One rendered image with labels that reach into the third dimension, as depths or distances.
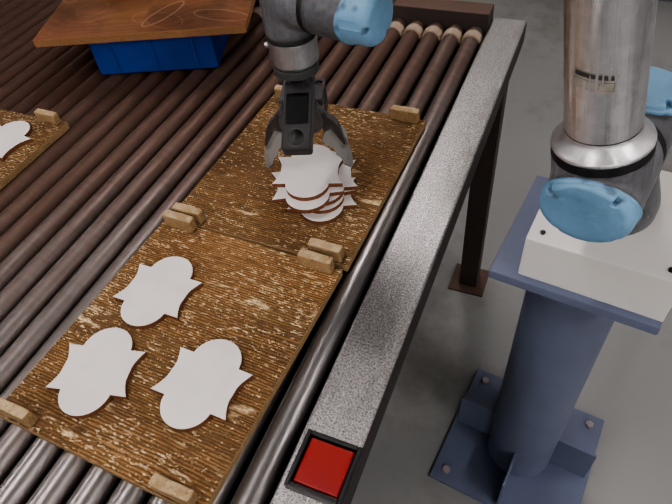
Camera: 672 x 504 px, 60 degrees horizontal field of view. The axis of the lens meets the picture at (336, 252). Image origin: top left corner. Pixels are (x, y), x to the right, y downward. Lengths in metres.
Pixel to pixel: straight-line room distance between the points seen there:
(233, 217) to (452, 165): 0.42
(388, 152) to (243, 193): 0.29
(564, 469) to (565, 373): 0.57
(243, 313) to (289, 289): 0.08
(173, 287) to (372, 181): 0.40
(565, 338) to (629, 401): 0.82
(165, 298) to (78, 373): 0.16
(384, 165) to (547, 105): 1.93
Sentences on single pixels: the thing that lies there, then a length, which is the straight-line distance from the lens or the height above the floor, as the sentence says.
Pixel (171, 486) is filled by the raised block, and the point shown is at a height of 0.96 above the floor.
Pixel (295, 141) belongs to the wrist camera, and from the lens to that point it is 0.88.
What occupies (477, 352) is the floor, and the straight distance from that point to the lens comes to 1.95.
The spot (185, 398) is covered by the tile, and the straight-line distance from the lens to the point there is 0.83.
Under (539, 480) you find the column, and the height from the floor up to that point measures 0.01.
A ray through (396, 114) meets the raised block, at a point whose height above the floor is 0.95.
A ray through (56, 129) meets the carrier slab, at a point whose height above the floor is 0.94.
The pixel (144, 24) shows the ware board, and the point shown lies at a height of 1.04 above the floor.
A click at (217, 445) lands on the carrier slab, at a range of 0.80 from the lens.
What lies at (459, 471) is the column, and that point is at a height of 0.01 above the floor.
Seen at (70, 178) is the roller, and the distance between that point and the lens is 1.30.
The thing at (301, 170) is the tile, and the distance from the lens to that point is 1.03.
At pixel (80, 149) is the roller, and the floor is 0.92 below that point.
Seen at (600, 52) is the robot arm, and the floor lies 1.32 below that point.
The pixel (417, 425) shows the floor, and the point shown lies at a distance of 1.81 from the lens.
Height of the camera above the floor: 1.64
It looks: 48 degrees down
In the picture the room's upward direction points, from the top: 8 degrees counter-clockwise
